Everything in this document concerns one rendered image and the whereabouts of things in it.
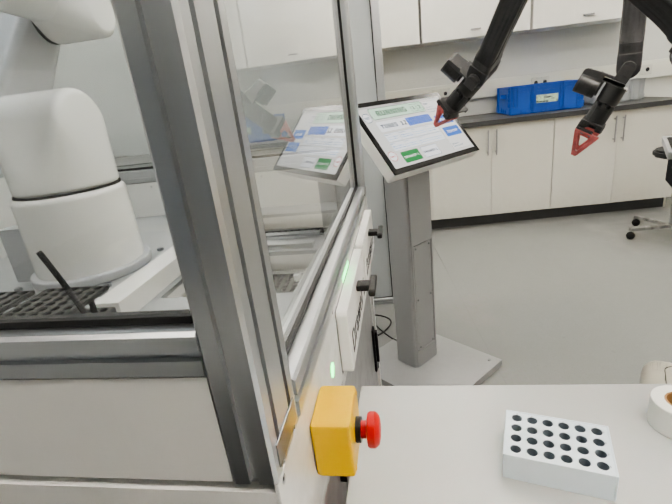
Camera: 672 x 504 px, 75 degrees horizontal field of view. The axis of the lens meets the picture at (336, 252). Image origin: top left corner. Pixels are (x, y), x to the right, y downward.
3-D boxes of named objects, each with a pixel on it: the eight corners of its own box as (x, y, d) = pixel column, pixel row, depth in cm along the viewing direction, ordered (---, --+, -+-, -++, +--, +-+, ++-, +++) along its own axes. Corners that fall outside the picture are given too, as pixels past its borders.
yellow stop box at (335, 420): (366, 431, 55) (361, 383, 53) (361, 478, 48) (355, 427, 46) (326, 430, 56) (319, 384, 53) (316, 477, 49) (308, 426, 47)
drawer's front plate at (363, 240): (374, 245, 126) (370, 208, 122) (367, 288, 99) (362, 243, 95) (368, 245, 126) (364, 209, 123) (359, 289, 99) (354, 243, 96)
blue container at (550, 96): (562, 105, 397) (564, 80, 389) (585, 107, 358) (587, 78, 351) (495, 113, 401) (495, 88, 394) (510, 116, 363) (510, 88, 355)
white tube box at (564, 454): (605, 448, 58) (608, 425, 57) (616, 502, 51) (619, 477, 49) (505, 430, 63) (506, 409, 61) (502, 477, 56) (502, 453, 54)
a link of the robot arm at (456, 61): (479, 82, 121) (497, 63, 123) (448, 54, 121) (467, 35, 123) (461, 103, 133) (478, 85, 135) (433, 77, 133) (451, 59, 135)
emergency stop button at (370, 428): (383, 430, 53) (380, 403, 51) (381, 456, 49) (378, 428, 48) (358, 430, 53) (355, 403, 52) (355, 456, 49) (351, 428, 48)
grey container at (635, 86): (624, 98, 395) (626, 78, 389) (645, 99, 366) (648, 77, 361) (578, 104, 398) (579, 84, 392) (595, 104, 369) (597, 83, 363)
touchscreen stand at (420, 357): (501, 365, 198) (506, 136, 164) (442, 417, 172) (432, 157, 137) (415, 330, 235) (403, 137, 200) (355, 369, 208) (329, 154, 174)
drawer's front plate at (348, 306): (366, 293, 97) (361, 247, 93) (353, 373, 70) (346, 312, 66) (358, 294, 97) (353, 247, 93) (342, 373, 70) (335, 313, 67)
